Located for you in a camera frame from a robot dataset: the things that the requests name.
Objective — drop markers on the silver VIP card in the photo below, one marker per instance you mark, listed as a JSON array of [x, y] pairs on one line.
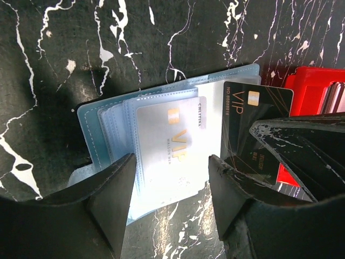
[[172, 139]]

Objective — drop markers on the blue leather card holder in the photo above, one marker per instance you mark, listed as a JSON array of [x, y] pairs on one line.
[[110, 125]]

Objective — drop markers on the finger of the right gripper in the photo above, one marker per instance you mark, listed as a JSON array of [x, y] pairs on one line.
[[311, 148]]

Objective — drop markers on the red plastic card tray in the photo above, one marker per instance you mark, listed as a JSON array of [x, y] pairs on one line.
[[309, 85]]

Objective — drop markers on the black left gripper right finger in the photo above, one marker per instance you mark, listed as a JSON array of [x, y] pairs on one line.
[[254, 221]]

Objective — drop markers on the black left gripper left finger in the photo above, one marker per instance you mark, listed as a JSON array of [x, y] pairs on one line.
[[85, 220]]

